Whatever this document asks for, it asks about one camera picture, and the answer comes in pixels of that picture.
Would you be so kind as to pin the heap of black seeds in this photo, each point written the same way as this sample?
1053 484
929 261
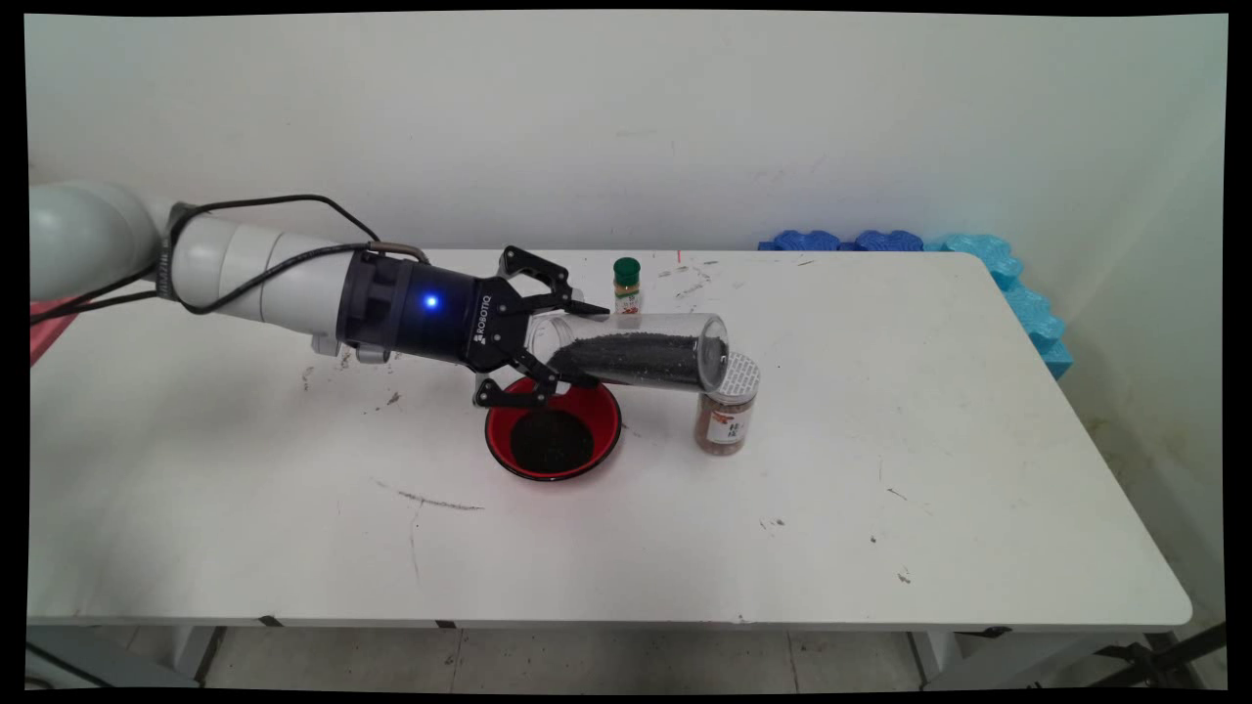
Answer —
551 445

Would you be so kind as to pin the dark blue foam mat piece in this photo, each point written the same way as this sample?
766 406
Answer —
802 241
890 241

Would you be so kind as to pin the white table leg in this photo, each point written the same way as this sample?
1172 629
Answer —
201 655
937 657

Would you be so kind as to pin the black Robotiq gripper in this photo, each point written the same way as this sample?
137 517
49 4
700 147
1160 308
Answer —
430 313

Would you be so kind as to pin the cyan foam mat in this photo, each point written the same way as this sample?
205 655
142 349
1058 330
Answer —
1017 288

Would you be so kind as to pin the pink box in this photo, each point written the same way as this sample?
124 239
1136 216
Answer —
44 337

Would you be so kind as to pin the silver lid spice jar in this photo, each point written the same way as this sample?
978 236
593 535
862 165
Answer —
729 420

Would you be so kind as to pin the black metal stand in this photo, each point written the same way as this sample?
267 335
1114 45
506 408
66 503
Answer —
1164 653

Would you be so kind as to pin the green cap spice bottle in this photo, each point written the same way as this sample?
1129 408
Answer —
627 279

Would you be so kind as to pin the red bowl with black rim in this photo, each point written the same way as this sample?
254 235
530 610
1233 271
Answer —
602 430

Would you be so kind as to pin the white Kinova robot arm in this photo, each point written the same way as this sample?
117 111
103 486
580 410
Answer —
245 269

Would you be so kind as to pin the clear jar with black seeds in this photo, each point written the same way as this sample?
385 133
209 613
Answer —
646 357

